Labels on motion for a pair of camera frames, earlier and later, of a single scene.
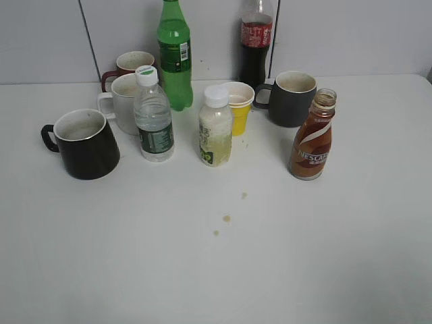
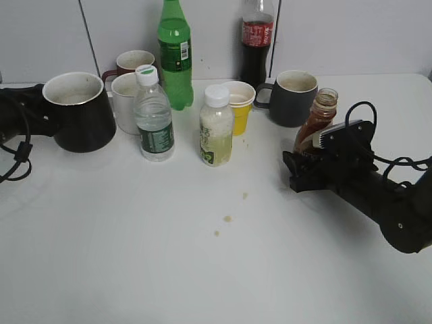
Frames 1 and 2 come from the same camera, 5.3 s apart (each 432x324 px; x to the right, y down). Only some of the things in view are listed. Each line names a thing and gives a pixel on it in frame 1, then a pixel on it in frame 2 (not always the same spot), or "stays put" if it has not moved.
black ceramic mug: (88, 148) → (80, 111)
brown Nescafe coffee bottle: (311, 146) stays put
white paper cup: (239, 94) stays put
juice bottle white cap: (215, 127) stays put
